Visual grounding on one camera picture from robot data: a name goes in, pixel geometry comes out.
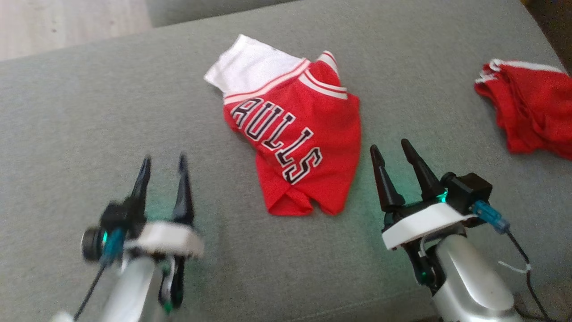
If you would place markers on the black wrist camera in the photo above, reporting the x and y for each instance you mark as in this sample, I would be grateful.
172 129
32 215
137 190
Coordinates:
116 219
469 190

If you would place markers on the large grey sofa seat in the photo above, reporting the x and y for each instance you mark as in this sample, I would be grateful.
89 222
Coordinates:
89 134

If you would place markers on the red Bulls basketball jersey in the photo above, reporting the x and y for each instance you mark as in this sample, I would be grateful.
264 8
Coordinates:
304 147

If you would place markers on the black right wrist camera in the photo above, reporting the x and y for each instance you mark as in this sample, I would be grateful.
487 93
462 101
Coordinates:
469 190

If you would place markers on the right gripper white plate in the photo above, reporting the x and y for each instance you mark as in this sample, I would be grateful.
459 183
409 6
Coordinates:
420 223

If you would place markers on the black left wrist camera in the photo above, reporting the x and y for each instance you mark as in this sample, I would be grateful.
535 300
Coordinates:
116 219

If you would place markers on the red shorts with white stripes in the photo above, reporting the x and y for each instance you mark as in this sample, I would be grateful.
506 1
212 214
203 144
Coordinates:
532 107

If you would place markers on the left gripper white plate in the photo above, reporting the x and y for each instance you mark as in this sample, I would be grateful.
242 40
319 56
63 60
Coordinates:
165 239

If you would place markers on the small grey sofa cushion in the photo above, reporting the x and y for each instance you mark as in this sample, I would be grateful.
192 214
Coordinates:
201 9

